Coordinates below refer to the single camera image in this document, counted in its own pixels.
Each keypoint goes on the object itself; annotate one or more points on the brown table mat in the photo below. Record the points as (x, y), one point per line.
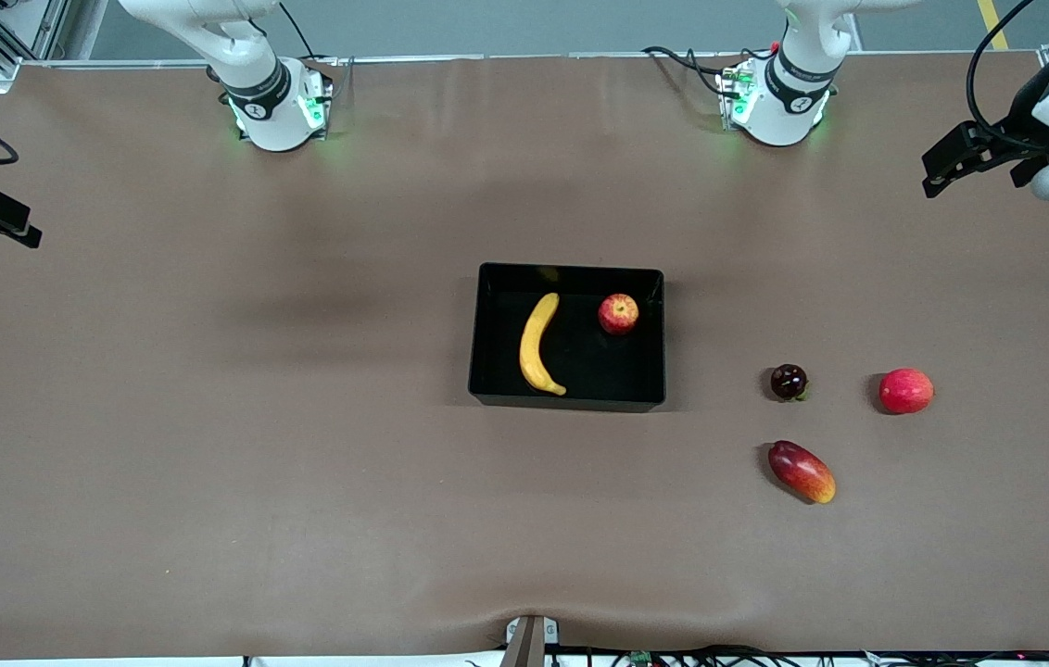
(302, 509)

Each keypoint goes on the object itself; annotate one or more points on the black plastic box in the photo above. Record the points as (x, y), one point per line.
(599, 371)

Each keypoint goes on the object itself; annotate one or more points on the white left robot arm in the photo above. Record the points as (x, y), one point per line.
(779, 102)

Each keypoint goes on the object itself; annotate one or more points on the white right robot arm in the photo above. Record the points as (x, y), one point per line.
(256, 93)

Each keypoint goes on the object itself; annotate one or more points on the red round peach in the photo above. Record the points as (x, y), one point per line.
(906, 391)

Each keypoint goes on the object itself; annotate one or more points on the yellow banana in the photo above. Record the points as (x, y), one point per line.
(532, 352)

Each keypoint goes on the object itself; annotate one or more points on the dark purple mangosteen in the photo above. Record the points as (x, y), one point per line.
(789, 382)

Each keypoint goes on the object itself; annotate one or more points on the red yellow mango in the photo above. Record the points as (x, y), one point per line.
(801, 471)

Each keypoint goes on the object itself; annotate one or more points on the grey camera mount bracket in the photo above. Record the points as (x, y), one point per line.
(529, 639)

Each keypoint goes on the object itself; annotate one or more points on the small red yellow apple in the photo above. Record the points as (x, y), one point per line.
(618, 315)

